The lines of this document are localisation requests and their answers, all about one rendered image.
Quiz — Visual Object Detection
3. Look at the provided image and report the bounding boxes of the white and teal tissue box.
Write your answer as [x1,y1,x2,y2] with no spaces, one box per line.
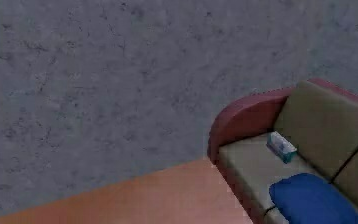
[266,130,298,164]

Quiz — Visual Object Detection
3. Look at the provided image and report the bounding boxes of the red sofa with beige cushions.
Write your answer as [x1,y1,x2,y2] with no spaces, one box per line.
[207,77,358,224]

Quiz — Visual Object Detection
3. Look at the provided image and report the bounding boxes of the blue pillow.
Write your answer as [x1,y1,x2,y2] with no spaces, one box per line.
[268,172,358,224]

